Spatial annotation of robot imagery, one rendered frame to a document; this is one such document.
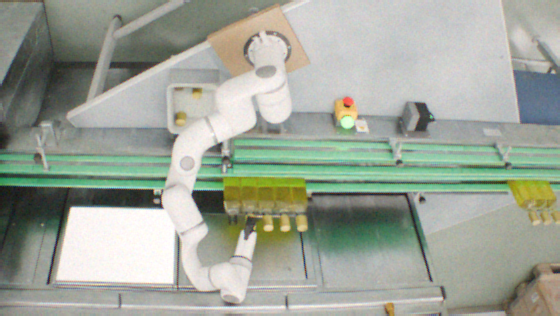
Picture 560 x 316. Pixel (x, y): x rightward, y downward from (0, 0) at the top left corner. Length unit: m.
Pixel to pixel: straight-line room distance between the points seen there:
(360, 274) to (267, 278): 0.34
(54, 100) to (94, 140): 0.60
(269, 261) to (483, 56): 1.07
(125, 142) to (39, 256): 0.52
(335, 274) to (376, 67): 0.74
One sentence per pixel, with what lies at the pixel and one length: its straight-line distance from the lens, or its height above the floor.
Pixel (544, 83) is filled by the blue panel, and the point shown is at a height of 0.42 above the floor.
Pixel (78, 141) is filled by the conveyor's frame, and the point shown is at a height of 0.83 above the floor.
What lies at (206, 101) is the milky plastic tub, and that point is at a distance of 1.83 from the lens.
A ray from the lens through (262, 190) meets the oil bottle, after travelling 1.79.
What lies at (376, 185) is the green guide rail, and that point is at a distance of 1.98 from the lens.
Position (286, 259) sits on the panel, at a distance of 1.82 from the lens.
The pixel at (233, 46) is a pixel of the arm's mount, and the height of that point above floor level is 0.77.
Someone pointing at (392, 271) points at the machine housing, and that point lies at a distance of 1.92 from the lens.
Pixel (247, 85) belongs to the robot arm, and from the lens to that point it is 1.39.
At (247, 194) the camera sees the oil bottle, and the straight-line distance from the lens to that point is 1.77.
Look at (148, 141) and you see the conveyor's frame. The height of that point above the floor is 0.83.
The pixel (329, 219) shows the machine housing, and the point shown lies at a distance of 1.99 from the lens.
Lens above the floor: 2.17
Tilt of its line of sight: 43 degrees down
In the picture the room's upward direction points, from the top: 173 degrees clockwise
